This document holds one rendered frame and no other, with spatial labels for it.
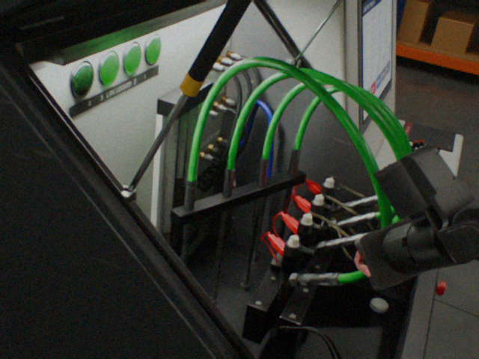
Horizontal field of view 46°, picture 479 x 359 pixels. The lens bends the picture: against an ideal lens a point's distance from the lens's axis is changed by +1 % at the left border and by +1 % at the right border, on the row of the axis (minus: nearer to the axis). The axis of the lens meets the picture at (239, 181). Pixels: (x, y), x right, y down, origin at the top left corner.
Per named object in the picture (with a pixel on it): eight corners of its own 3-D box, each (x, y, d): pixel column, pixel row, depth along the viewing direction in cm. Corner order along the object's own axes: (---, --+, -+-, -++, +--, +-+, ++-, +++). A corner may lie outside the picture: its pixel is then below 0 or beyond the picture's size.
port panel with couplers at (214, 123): (205, 184, 120) (221, 40, 105) (191, 179, 121) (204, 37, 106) (230, 161, 131) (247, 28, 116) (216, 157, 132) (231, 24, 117)
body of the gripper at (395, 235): (351, 241, 69) (380, 230, 62) (418, 215, 72) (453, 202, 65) (372, 292, 68) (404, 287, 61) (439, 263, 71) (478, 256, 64)
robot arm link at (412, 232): (457, 273, 56) (498, 246, 58) (421, 212, 57) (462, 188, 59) (419, 279, 63) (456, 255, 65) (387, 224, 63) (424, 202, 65)
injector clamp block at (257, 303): (286, 386, 104) (300, 323, 96) (236, 365, 106) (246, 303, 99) (332, 281, 132) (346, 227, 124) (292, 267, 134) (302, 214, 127)
